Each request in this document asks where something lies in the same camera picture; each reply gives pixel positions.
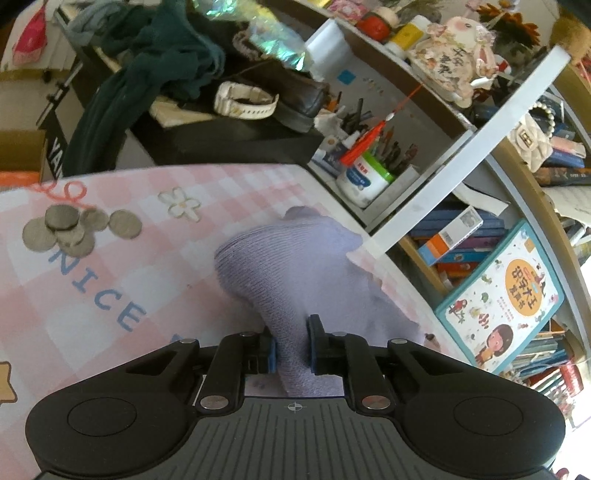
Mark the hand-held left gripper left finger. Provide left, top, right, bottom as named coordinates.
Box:
left=124, top=327, right=279, bottom=414

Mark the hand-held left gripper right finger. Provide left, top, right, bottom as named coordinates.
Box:
left=307, top=315, right=462, bottom=411

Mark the lavender knitted sock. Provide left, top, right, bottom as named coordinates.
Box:
left=215, top=206, right=426, bottom=398

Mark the orange and blue box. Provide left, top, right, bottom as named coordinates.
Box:
left=418, top=205, right=485, bottom=267

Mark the pink checked printed tablecloth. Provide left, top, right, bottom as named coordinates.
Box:
left=0, top=164, right=467, bottom=462

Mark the row of books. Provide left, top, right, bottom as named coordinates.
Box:
left=409, top=208, right=509, bottom=296

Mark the white tub with green lid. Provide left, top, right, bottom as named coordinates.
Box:
left=335, top=151, right=397, bottom=208

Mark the children's picture book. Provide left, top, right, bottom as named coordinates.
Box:
left=434, top=219, right=566, bottom=374

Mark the white glue bottle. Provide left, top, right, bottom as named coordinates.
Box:
left=321, top=131, right=363, bottom=169

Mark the red tassel ornament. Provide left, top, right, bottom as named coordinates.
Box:
left=339, top=83, right=423, bottom=167

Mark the black case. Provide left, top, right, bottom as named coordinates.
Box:
left=39, top=46, right=324, bottom=181

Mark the cluster of pens and brushes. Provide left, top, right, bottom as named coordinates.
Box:
left=323, top=90, right=421, bottom=178

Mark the white shelf unit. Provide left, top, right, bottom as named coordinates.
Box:
left=263, top=0, right=591, bottom=430

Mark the pile of coins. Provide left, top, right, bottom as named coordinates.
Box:
left=22, top=204, right=143, bottom=259

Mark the white wrist watch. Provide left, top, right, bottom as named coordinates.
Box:
left=213, top=80, right=280, bottom=121

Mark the brown leather shoe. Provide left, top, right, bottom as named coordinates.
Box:
left=226, top=60, right=331, bottom=132

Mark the white quilted handbag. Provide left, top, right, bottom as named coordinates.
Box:
left=508, top=104, right=559, bottom=172

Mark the iridescent foil bag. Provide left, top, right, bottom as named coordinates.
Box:
left=191, top=0, right=308, bottom=72

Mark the dark green garment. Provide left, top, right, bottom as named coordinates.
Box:
left=62, top=0, right=227, bottom=176

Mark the floral plush doll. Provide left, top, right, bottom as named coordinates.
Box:
left=406, top=16, right=513, bottom=109

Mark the cardboard box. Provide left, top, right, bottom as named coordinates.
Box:
left=0, top=129, right=47, bottom=178

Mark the yellow and white bottle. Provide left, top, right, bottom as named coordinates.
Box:
left=385, top=15, right=431, bottom=60

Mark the red round doll jar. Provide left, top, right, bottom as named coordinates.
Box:
left=358, top=7, right=400, bottom=43

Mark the pink printed box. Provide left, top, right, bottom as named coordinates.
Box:
left=325, top=0, right=370, bottom=24

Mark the pink bag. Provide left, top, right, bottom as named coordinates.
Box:
left=11, top=0, right=49, bottom=65

